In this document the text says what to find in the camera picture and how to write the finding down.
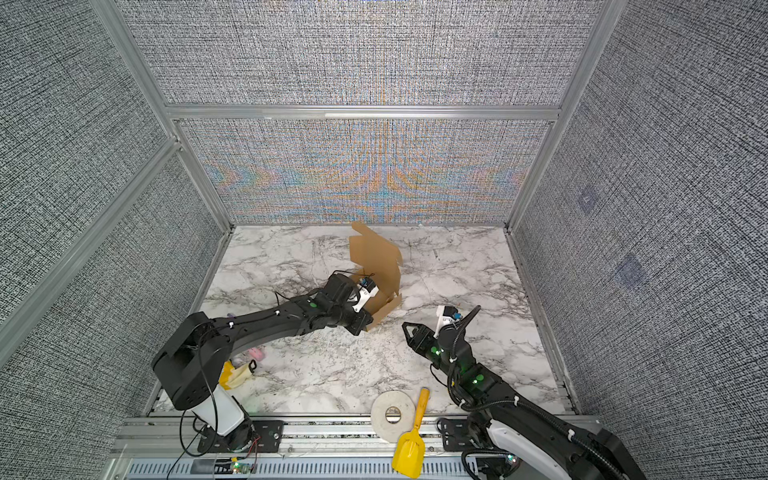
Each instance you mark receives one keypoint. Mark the brown cardboard box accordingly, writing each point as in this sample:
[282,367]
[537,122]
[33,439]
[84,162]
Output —
[380,259]

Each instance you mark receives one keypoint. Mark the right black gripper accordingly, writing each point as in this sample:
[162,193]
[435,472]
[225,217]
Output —
[419,337]

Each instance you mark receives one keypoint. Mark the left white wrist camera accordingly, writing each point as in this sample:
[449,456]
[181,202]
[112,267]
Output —
[367,289]

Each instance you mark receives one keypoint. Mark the aluminium front frame rail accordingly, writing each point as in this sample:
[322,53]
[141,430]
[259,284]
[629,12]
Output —
[334,446]

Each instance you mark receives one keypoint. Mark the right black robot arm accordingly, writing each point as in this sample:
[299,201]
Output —
[502,420]

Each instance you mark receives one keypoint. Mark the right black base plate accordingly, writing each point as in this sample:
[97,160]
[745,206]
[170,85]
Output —
[461,434]

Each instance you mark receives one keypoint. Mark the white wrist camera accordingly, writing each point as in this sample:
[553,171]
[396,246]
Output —
[447,317]
[367,289]

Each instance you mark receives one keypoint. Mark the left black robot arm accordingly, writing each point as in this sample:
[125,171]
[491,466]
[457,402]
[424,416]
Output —
[190,363]

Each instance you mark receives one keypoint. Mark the white tape roll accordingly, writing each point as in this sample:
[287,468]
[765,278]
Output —
[392,414]

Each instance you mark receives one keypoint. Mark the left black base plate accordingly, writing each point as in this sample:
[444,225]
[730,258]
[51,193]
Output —
[262,436]

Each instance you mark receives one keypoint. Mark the yellow work glove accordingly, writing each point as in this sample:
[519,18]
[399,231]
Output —
[232,377]

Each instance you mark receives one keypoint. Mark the yellow plastic toy shovel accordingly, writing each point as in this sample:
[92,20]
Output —
[410,450]

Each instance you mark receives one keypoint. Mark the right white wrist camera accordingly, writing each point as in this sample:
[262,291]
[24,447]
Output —
[447,317]

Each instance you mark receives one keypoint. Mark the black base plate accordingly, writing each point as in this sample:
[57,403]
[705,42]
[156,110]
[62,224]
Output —
[262,436]
[461,434]

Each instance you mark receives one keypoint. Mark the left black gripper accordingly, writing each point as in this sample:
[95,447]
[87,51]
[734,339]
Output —
[363,320]

